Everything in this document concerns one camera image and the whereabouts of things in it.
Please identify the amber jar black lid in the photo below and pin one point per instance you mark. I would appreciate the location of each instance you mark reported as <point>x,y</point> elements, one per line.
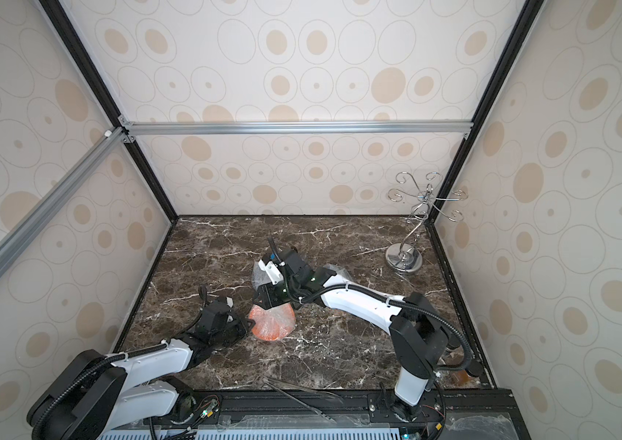
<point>456,379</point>

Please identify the chrome mug tree stand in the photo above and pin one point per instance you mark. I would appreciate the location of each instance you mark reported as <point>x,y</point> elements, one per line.
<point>404,257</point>

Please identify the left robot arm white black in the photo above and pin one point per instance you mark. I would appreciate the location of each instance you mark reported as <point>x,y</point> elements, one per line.
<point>97,393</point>

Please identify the bubble wrapped plate right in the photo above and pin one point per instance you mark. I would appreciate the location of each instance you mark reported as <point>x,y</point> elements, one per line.
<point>340,271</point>

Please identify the diagonal aluminium rail left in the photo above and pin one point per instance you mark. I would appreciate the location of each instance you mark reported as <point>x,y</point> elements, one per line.
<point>17,240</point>

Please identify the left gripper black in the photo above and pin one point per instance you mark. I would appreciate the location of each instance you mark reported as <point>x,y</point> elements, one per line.
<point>244,325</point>

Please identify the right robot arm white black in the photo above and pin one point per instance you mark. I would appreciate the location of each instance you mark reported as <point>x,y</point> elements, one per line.
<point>424,342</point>

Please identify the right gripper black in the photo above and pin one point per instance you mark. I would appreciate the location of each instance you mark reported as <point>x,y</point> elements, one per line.
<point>266,290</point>

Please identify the bubble wrap around orange plate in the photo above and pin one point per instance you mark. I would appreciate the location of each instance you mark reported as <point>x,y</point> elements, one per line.
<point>271,323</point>

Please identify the bubble wrapped plate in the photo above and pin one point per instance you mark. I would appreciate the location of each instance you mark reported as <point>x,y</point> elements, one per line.
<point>259,275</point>
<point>340,271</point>

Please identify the bubble wrapped plate left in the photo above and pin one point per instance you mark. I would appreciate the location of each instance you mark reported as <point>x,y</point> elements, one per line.
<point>259,275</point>

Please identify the horizontal aluminium rail back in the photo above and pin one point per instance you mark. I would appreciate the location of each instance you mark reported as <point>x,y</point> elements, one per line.
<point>299,127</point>

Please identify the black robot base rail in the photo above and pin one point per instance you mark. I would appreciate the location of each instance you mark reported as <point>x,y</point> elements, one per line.
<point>341,414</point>

